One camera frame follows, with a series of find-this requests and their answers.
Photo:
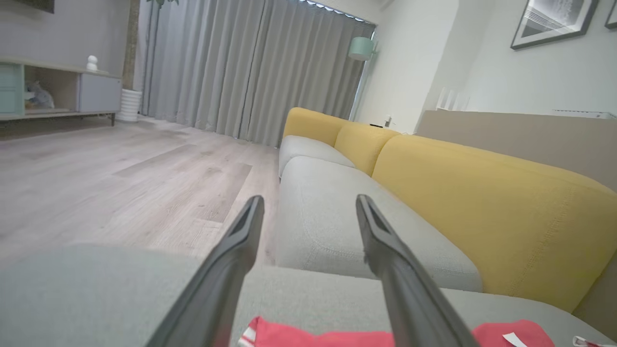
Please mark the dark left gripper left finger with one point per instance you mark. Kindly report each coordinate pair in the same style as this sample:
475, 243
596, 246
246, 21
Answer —
217, 289

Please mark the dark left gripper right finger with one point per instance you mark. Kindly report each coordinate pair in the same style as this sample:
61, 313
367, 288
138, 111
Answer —
409, 299

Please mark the red number 23 jersey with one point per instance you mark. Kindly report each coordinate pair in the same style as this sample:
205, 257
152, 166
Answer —
313, 337

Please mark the red white-striped shorts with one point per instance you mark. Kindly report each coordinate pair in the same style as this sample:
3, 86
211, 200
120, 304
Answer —
585, 342

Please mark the grey sofa back cushion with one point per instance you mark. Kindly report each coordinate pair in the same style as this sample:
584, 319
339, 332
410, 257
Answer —
328, 217

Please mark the large grey sofa seat cushion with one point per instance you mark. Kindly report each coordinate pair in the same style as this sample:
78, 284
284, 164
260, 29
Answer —
96, 299

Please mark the wide yellow sofa backrest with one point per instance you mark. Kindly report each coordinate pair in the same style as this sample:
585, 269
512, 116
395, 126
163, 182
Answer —
506, 217

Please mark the narrow yellow sofa backrest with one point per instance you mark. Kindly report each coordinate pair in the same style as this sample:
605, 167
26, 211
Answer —
361, 144

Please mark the small grey sofa seat cushion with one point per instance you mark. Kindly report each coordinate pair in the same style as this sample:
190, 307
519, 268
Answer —
303, 147

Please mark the rounded yellow sofa backrest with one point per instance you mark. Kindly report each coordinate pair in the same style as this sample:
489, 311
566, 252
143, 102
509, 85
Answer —
311, 124

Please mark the taupe low partition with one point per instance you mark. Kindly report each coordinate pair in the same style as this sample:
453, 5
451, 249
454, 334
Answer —
530, 140

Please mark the white ribbed plant pot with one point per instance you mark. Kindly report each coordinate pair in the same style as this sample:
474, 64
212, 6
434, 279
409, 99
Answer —
129, 106

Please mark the white items on partition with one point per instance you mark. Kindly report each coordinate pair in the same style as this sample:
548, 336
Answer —
453, 99

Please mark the grey pleated curtain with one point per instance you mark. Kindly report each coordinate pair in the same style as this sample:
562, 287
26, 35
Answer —
241, 62

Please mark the low grey mint tv cabinet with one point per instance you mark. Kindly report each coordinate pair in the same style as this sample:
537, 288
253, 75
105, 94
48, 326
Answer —
96, 91

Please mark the mint shade floor lamp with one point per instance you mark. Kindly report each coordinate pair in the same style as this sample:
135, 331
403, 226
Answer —
361, 48

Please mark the small white figurine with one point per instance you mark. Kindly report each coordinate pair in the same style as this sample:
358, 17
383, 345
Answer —
92, 63

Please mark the brown plant trunk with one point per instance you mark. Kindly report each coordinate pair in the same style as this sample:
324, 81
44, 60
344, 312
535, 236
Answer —
130, 43

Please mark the grey toy in cabinet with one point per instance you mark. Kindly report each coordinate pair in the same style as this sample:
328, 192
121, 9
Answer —
38, 96

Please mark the large black framed picture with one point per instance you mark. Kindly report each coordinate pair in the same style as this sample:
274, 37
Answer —
554, 21

